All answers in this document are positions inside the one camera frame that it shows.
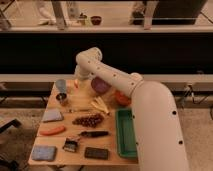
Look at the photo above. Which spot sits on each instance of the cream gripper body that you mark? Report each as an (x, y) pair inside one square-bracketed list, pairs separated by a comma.
[(82, 84)]

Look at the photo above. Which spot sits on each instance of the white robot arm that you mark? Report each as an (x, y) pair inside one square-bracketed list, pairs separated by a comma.
[(158, 134)]

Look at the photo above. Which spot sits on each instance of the blue-grey plastic cup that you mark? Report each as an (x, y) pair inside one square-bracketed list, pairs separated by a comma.
[(61, 85)]

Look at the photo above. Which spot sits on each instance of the small metal cup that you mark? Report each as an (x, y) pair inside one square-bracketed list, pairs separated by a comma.
[(62, 99)]

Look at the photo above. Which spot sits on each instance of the purple bowl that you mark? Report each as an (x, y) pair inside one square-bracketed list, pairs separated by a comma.
[(99, 86)]

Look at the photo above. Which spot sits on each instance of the yellow banana bunch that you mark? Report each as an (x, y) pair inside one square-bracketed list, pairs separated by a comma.
[(99, 104)]

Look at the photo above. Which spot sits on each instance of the metal utensil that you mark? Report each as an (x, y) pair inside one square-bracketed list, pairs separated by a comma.
[(71, 110)]

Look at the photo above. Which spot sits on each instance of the bunch of dark grapes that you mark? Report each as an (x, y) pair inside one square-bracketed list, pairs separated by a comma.
[(89, 121)]

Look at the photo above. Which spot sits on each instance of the red bowl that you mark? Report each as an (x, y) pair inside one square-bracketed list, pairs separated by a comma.
[(122, 99)]

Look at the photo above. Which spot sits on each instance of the wooden table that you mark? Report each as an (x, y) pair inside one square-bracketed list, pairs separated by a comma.
[(81, 99)]

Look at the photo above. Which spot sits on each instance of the blue-grey cloth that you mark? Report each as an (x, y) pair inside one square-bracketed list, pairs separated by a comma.
[(52, 115)]

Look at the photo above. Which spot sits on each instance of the orange carrot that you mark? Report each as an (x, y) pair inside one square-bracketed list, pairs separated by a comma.
[(53, 131)]

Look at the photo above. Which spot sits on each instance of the small metal binder clip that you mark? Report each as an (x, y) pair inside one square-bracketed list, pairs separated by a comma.
[(71, 145)]

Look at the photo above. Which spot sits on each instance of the dark bowl in background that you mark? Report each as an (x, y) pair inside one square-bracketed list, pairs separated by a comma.
[(96, 20)]

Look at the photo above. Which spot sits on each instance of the black rectangular block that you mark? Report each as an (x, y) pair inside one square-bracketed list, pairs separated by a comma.
[(96, 153)]

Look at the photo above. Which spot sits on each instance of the green plastic tray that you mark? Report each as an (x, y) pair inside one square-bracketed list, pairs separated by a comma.
[(126, 145)]

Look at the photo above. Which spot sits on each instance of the blue sponge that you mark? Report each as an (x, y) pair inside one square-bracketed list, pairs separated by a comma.
[(44, 153)]

